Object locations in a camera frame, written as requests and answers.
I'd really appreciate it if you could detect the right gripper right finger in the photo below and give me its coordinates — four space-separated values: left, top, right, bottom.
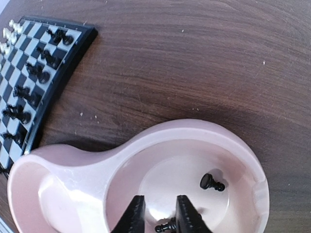
175 195 211 233

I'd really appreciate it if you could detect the black pawn piece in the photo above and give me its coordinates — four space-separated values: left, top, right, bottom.
155 217 177 233

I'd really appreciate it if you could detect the black king chess piece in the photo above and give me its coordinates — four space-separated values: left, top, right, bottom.
2 104 32 124

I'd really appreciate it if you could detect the black and white chessboard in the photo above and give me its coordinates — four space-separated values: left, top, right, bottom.
0 16 98 174

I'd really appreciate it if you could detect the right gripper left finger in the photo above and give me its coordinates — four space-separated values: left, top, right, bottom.
111 195 145 233

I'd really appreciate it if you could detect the pink double pet bowl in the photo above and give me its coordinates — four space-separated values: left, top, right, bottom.
7 119 270 233

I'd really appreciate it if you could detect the white queen piece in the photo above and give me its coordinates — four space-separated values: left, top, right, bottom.
0 43 11 55

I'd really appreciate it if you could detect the black bishop chess piece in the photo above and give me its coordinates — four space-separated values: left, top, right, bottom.
25 62 51 84

